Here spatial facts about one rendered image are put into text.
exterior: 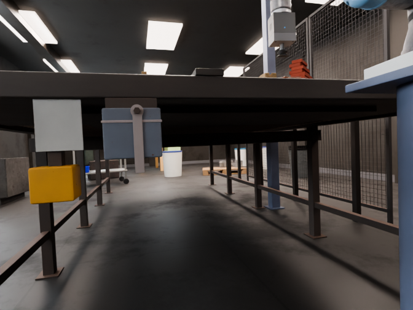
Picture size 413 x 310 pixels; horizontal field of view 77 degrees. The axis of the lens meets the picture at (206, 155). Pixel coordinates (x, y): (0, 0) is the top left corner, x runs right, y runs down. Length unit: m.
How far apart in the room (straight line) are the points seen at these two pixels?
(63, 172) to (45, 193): 0.06
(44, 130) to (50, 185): 0.13
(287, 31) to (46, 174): 0.91
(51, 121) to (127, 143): 0.18
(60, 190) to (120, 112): 0.22
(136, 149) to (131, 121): 0.07
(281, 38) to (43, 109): 0.81
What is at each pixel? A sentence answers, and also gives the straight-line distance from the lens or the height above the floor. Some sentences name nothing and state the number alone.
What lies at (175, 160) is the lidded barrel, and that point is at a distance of 6.54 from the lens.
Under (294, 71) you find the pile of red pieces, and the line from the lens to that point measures 1.95.
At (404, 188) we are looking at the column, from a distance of 0.73.
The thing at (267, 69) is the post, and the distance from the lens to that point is 3.09.
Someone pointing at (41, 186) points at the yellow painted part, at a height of 0.66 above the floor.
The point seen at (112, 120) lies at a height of 0.80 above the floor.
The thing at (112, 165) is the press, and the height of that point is 0.33.
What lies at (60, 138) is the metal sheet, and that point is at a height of 0.76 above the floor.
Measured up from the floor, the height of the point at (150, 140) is 0.75.
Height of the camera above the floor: 0.73
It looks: 2 degrees down
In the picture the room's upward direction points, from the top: 2 degrees counter-clockwise
